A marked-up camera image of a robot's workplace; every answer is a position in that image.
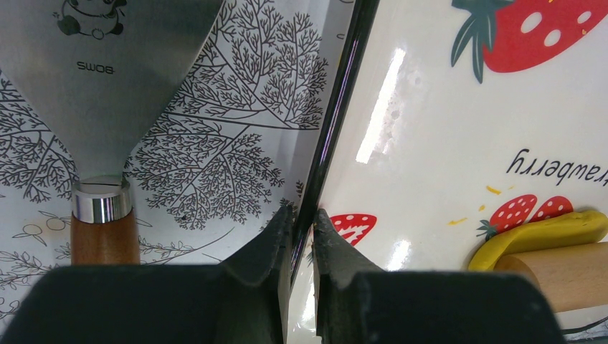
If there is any strawberry print rectangular tray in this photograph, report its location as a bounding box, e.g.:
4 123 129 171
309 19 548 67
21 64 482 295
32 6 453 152
287 0 608 344

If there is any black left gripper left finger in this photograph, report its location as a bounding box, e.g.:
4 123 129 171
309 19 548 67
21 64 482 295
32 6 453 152
1 206 293 343

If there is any metal scraper wooden handle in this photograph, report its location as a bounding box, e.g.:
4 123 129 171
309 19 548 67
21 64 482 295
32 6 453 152
1 1 222 265

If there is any yellow dough piece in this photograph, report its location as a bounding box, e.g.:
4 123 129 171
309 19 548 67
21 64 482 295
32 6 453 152
467 210 607 271

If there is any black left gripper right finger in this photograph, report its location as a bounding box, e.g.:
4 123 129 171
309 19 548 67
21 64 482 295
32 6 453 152
313 209 564 343

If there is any wooden dough roller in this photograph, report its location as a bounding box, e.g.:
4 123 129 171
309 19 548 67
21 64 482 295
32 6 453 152
494 242 607 312

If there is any floral tablecloth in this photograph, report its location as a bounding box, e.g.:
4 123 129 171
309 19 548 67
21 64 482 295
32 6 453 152
1 1 353 329

